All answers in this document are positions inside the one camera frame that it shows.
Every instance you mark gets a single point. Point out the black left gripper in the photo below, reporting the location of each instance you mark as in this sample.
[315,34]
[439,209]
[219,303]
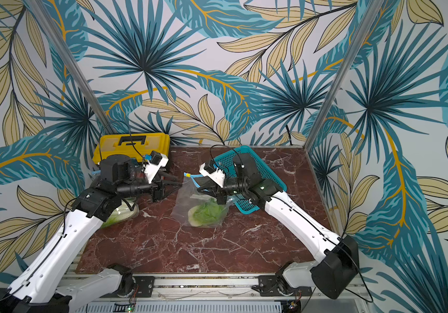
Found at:
[158,188]

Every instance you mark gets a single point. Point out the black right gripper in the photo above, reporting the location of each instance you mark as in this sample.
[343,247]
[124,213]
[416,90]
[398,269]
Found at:
[220,189]

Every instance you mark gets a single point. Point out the chinese cabbage back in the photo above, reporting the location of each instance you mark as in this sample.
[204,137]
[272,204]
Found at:
[209,214]

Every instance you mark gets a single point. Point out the clear zipper bag blue seal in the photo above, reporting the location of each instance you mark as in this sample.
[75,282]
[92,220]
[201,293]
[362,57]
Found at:
[128,210]

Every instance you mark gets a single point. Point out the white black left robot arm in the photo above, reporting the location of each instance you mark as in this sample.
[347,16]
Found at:
[37,288]

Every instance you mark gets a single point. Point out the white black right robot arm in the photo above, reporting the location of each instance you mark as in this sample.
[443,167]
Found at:
[336,261]

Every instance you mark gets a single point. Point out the teal plastic basket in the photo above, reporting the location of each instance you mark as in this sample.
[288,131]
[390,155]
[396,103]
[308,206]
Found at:
[243,161]

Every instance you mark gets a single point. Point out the yellow black plastic toolbox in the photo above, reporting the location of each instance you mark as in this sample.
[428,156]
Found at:
[133,145]

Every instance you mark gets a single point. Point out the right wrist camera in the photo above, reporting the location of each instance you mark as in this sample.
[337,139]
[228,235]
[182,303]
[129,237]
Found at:
[211,175]

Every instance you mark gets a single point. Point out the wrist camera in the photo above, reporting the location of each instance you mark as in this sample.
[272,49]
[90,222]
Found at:
[211,175]
[152,164]

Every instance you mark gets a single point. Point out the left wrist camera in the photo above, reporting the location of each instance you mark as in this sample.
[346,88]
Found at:
[152,164]

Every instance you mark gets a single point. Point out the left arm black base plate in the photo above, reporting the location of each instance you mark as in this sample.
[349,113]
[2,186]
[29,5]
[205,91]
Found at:
[137,286]

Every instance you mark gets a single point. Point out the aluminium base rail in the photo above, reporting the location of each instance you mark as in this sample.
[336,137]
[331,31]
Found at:
[226,292]

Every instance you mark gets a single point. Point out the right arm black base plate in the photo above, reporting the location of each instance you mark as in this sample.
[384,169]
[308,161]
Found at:
[273,286]

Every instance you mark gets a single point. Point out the left aluminium corner post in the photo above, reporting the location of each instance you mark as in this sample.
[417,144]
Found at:
[57,34]

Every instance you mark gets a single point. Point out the aluminium corner post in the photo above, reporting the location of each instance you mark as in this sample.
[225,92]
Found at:
[351,53]
[57,34]

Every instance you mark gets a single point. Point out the right aluminium corner post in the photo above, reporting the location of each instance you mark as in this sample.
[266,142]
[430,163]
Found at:
[351,53]

